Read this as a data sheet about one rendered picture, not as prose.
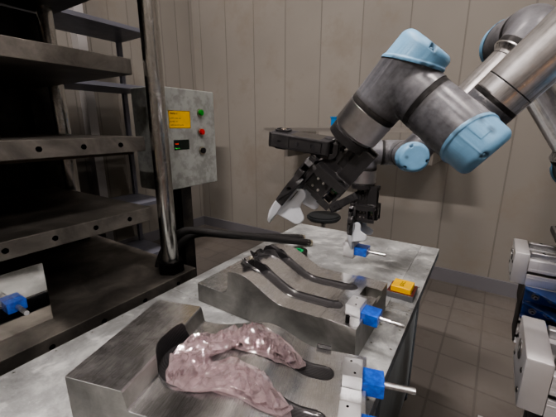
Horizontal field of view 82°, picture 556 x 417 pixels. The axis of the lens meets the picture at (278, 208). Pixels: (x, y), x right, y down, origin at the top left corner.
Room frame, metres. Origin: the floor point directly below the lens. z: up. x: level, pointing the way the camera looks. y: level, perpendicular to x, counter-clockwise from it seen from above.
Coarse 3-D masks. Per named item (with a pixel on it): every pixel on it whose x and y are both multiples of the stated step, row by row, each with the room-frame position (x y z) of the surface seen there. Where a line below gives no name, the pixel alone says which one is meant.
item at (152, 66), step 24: (144, 0) 1.10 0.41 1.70; (48, 24) 1.48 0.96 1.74; (144, 24) 1.10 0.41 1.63; (144, 48) 1.10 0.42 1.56; (144, 72) 1.11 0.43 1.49; (168, 144) 1.13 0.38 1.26; (72, 168) 1.48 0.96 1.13; (168, 168) 1.12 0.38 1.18; (168, 192) 1.11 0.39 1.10; (168, 216) 1.11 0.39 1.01; (168, 240) 1.10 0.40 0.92; (168, 264) 1.09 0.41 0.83
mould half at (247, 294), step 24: (240, 264) 1.02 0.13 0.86; (312, 264) 0.95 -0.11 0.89; (216, 288) 0.85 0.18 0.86; (240, 288) 0.79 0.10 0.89; (264, 288) 0.77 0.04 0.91; (312, 288) 0.81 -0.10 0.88; (336, 288) 0.81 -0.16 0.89; (360, 288) 0.80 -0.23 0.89; (384, 288) 0.80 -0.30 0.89; (240, 312) 0.80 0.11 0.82; (264, 312) 0.75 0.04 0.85; (288, 312) 0.71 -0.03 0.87; (312, 312) 0.69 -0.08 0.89; (336, 312) 0.68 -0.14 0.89; (312, 336) 0.67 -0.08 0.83; (336, 336) 0.64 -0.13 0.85; (360, 336) 0.64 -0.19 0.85
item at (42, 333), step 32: (32, 256) 1.26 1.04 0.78; (64, 256) 1.26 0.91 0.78; (96, 256) 1.26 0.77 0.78; (128, 256) 1.26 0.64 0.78; (64, 288) 0.99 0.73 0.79; (96, 288) 0.99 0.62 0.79; (128, 288) 0.99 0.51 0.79; (160, 288) 1.01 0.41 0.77; (64, 320) 0.80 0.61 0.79; (96, 320) 0.83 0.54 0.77; (0, 352) 0.67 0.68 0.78; (32, 352) 0.69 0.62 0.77
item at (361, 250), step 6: (348, 246) 0.98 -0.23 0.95; (354, 246) 0.97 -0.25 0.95; (360, 246) 0.98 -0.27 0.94; (366, 246) 0.98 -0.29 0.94; (348, 252) 0.98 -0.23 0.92; (354, 252) 0.97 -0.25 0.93; (360, 252) 0.96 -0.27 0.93; (366, 252) 0.95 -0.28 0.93; (372, 252) 0.95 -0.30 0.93; (378, 252) 0.95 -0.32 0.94
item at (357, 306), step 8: (352, 296) 0.71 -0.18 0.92; (352, 304) 0.67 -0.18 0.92; (360, 304) 0.67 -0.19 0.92; (352, 312) 0.67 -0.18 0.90; (360, 312) 0.66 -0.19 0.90; (368, 312) 0.66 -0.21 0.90; (376, 312) 0.66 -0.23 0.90; (368, 320) 0.65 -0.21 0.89; (376, 320) 0.64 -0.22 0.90; (384, 320) 0.64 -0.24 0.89
